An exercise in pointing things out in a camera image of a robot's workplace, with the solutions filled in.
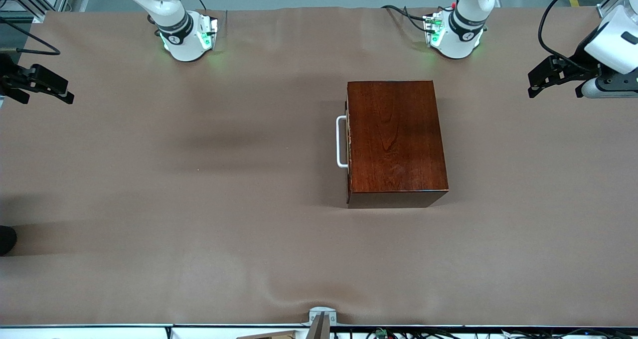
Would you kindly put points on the black round object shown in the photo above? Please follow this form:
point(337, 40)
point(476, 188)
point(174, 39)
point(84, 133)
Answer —
point(6, 240)

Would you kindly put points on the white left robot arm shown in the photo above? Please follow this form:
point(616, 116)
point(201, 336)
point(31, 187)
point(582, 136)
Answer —
point(461, 40)

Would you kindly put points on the grey metal bracket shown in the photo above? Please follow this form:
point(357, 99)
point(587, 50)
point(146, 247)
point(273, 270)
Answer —
point(322, 315)

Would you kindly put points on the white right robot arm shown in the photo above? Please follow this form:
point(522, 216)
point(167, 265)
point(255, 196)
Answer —
point(182, 45)

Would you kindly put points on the dark brown wooden cabinet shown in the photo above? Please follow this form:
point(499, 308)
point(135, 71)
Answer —
point(398, 139)

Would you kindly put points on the brown table cover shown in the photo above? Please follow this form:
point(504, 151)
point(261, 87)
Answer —
point(149, 254)

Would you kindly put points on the brown cardboard piece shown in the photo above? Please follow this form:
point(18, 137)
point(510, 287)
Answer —
point(269, 335)

